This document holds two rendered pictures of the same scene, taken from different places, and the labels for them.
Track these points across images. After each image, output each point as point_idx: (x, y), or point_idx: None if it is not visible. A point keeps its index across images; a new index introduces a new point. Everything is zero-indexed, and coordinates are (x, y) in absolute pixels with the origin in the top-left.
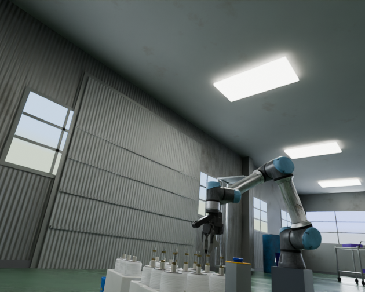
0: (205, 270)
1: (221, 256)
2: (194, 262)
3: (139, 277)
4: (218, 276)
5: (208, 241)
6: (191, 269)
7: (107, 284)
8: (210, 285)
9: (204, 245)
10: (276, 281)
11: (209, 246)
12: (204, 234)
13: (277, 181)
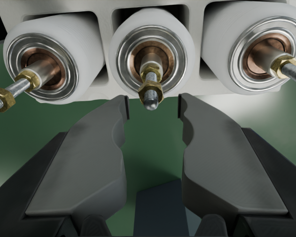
0: (149, 54)
1: None
2: (280, 60)
3: None
4: (9, 40)
5: (110, 138)
6: (253, 24)
7: None
8: (57, 17)
9: (190, 108)
10: None
11: (93, 110)
12: (245, 204)
13: None
